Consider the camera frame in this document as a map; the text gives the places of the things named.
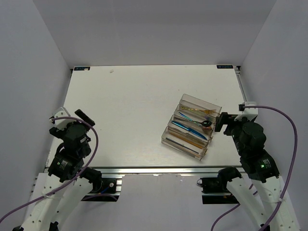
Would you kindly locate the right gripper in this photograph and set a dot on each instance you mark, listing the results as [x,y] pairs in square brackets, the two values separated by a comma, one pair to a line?
[230,121]

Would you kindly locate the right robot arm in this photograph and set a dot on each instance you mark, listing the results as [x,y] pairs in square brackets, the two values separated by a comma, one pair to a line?
[271,212]

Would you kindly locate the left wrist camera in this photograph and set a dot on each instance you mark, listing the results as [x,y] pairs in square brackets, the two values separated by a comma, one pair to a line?
[59,119]

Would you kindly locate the blue knife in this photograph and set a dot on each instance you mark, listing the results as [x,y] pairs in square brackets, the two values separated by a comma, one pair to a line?
[189,130]

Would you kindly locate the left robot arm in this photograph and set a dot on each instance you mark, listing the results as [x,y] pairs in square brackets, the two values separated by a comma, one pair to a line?
[69,178]

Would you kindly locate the black knife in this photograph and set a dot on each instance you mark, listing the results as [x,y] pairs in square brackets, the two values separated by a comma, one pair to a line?
[182,119]

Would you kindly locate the clear tiered utensil organizer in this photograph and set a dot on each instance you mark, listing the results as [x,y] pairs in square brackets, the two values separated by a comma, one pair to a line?
[192,102]

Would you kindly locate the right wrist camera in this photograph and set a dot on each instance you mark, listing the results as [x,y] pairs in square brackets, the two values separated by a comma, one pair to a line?
[248,110]

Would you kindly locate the blue table label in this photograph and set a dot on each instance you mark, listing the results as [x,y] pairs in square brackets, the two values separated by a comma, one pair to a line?
[221,66]
[81,68]

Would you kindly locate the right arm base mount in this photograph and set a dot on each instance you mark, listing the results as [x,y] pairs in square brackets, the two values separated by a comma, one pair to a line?
[213,193]

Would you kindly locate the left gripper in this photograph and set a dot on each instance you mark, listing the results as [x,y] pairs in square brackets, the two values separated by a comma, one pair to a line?
[84,117]

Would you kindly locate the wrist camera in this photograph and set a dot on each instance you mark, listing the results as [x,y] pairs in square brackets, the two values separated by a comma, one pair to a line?
[248,110]
[59,119]

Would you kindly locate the gold ornate fork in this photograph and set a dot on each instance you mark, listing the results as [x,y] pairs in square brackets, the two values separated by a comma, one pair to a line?
[199,111]

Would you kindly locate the black spoon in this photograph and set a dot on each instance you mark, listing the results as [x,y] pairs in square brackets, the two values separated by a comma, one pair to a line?
[205,123]

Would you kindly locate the right blue table label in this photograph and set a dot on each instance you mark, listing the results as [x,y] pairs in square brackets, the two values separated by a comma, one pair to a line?
[221,66]

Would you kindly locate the left blue table label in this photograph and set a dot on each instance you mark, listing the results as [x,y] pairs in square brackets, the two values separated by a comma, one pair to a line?
[81,68]

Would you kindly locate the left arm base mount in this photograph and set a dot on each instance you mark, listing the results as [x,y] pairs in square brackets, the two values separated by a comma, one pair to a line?
[109,191]

